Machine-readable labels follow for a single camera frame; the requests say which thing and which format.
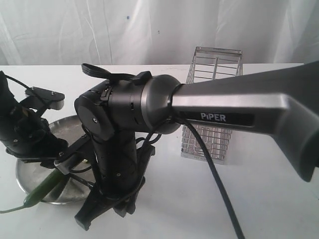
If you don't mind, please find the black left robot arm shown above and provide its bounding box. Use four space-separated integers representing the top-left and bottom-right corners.
0 71 68 169

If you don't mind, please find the round steel plate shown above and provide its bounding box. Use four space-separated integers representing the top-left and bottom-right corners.
15 115 90 205

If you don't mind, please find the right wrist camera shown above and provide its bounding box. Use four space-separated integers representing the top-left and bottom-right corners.
54 134 93 175

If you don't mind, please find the white backdrop curtain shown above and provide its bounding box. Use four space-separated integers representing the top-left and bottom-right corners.
0 0 319 65

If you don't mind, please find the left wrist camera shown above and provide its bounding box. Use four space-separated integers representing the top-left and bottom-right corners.
21 87 65 111

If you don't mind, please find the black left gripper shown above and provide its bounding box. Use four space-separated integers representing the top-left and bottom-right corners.
0 104 68 169

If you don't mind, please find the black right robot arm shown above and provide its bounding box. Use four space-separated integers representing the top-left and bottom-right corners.
74 62 319 230

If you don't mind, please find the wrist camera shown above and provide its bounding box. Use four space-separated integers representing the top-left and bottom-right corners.
21 87 65 111
54 134 93 175

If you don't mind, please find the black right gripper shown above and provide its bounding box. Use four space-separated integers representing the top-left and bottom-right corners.
74 131 155 229

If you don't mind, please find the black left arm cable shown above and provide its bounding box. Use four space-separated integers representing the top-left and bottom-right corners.
4 74 50 118

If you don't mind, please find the green chili pepper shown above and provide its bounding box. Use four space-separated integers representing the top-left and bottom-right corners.
0 170 65 214

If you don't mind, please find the wire metal utensil holder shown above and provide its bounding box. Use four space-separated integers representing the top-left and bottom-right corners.
181 46 243 164

